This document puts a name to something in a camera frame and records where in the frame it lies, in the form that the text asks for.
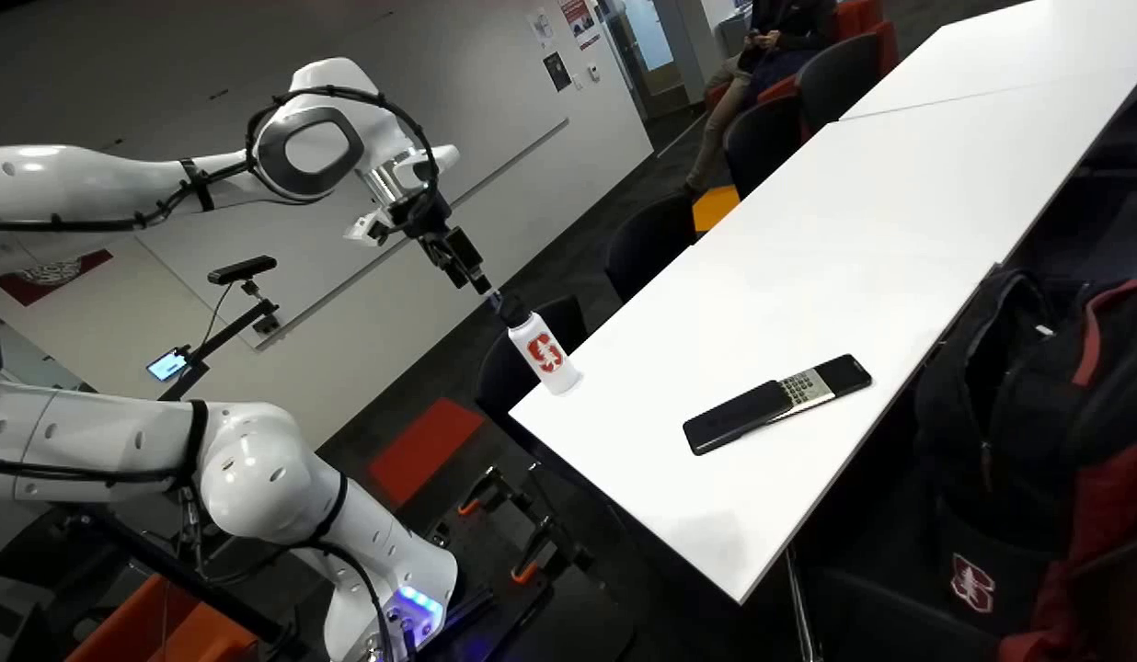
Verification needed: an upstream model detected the black calculator cover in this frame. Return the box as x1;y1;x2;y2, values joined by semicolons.
686;383;790;456

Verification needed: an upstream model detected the dark chair with orange seat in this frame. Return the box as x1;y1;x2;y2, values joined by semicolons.
603;182;740;300

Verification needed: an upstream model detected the black camera on stand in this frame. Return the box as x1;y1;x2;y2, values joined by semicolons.
148;252;279;399

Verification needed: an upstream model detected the seated person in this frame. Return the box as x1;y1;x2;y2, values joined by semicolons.
686;0;837;195

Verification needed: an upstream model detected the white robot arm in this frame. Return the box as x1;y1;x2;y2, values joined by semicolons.
0;55;490;295

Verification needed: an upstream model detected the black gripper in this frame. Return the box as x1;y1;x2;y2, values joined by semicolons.
395;192;490;295

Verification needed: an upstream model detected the white bottle with red logo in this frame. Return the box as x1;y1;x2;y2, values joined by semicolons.
501;295;581;394

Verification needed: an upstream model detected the white robot base arm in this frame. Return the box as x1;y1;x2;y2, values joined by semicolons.
0;351;459;662

